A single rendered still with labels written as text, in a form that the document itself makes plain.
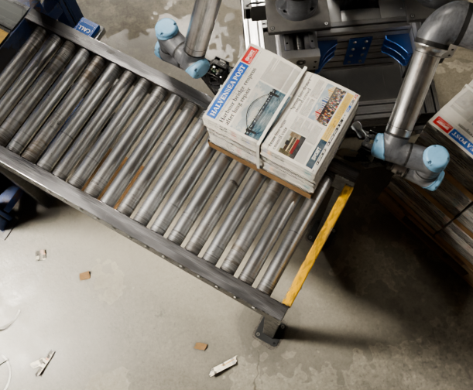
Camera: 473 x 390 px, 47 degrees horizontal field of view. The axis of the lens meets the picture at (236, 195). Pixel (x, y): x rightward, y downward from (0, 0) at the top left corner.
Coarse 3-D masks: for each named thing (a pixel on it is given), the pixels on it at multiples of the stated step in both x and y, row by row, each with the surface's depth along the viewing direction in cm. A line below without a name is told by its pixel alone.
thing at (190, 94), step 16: (32, 16) 198; (48, 16) 198; (48, 32) 199; (64, 32) 195; (80, 32) 195; (80, 48) 196; (96, 48) 193; (112, 48) 193; (128, 64) 190; (144, 64) 190; (160, 80) 188; (176, 80) 187; (192, 96) 185; (208, 96) 185; (336, 160) 176; (336, 176) 176; (352, 176) 174
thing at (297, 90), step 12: (288, 84) 159; (300, 84) 159; (276, 96) 158; (276, 108) 157; (288, 108) 156; (264, 120) 156; (276, 120) 155; (276, 132) 154; (252, 144) 155; (264, 144) 153; (252, 156) 166; (264, 156) 160; (264, 168) 169
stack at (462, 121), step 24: (456, 96) 178; (432, 120) 176; (456, 120) 175; (432, 144) 184; (456, 144) 173; (456, 168) 183; (384, 192) 241; (408, 192) 225; (432, 192) 208; (456, 192) 193; (408, 216) 239; (432, 216) 223; (456, 216) 221; (456, 240) 220; (456, 264) 241
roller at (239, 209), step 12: (252, 180) 175; (264, 180) 176; (252, 192) 174; (240, 204) 172; (228, 216) 172; (240, 216) 172; (228, 228) 170; (216, 240) 169; (228, 240) 170; (216, 252) 168
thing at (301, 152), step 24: (312, 96) 157; (336, 96) 157; (288, 120) 155; (312, 120) 155; (336, 120) 154; (288, 144) 153; (312, 144) 152; (336, 144) 158; (288, 168) 156; (312, 168) 150; (312, 192) 165
